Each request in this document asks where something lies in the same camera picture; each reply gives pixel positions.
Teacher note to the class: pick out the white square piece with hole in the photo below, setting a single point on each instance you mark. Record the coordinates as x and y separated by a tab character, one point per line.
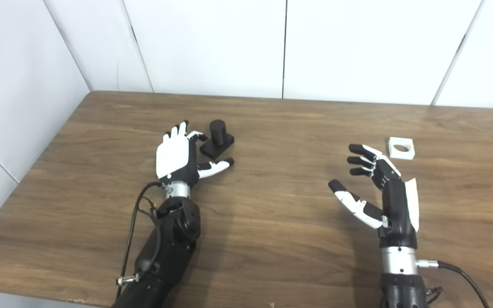
404	155

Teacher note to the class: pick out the black peg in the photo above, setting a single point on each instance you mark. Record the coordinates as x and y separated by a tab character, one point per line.
217	134

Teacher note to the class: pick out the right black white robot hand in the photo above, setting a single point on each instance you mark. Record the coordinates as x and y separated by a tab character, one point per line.
396	214

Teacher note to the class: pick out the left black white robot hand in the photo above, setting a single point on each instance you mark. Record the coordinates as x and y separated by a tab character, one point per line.
173	156

